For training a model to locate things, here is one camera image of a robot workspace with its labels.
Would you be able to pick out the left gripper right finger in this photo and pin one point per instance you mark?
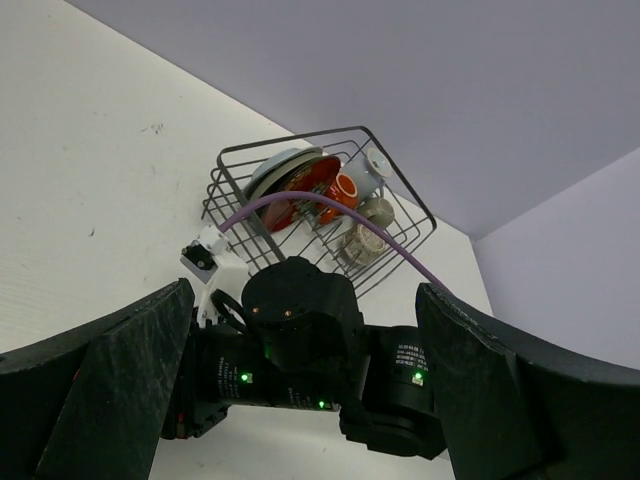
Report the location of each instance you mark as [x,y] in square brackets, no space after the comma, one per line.
[514,406]

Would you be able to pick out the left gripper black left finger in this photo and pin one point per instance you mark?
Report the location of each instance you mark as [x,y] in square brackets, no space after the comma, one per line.
[90,402]

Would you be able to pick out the small brown speckled cup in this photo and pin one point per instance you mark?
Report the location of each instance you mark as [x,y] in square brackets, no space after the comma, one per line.
[362,246]

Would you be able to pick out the small grey espresso cup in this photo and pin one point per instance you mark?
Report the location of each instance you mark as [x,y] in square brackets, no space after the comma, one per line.
[378,211]

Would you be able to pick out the orange black patterned cup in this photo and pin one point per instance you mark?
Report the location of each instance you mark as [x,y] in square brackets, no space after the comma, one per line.
[344,191]

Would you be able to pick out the light blue ceramic mug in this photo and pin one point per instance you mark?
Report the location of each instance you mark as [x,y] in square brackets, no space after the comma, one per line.
[369,172]

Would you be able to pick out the grey stoneware saucer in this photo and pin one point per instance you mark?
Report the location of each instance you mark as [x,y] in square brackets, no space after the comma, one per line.
[277,168]

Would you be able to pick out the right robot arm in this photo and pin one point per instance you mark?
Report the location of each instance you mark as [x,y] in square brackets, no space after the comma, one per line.
[295,338]

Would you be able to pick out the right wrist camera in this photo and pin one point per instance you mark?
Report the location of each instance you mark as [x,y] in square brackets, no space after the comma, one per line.
[210,258]

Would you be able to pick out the dark wire dish rack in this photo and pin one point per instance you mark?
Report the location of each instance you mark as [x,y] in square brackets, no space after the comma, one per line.
[323,246]

